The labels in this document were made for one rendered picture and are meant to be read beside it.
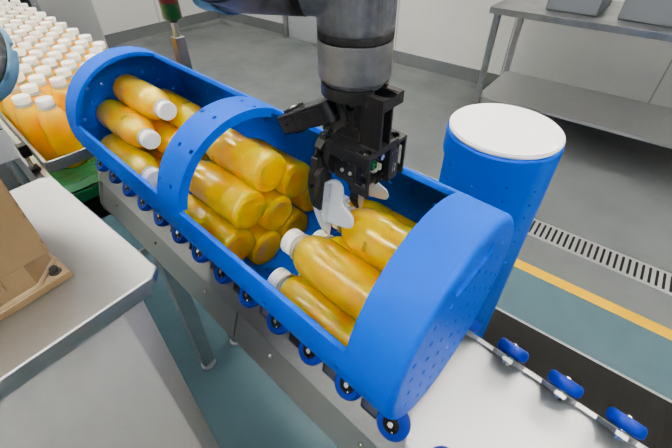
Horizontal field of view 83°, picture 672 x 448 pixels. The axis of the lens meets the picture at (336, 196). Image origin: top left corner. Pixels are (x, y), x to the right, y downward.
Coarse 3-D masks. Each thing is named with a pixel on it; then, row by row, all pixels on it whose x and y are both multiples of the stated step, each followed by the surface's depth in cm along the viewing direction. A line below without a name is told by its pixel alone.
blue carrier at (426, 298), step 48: (96, 96) 85; (192, 96) 98; (240, 96) 66; (96, 144) 75; (192, 144) 57; (288, 144) 79; (144, 192) 66; (432, 192) 56; (192, 240) 60; (432, 240) 38; (480, 240) 38; (384, 288) 38; (432, 288) 36; (480, 288) 49; (384, 336) 37; (432, 336) 38; (384, 384) 38
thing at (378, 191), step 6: (348, 186) 53; (372, 186) 51; (378, 186) 50; (372, 192) 52; (378, 192) 51; (384, 192) 50; (354, 198) 54; (360, 198) 54; (384, 198) 51; (354, 204) 55; (360, 204) 55
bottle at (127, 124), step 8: (104, 104) 85; (112, 104) 84; (120, 104) 85; (96, 112) 85; (104, 112) 83; (112, 112) 82; (120, 112) 81; (128, 112) 81; (136, 112) 82; (104, 120) 83; (112, 120) 81; (120, 120) 80; (128, 120) 79; (136, 120) 79; (144, 120) 80; (112, 128) 82; (120, 128) 79; (128, 128) 78; (136, 128) 78; (144, 128) 78; (152, 128) 81; (120, 136) 80; (128, 136) 79; (136, 136) 79; (136, 144) 80
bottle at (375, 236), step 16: (352, 208) 52; (368, 208) 51; (368, 224) 48; (384, 224) 47; (400, 224) 48; (352, 240) 49; (368, 240) 47; (384, 240) 46; (400, 240) 46; (368, 256) 48; (384, 256) 46
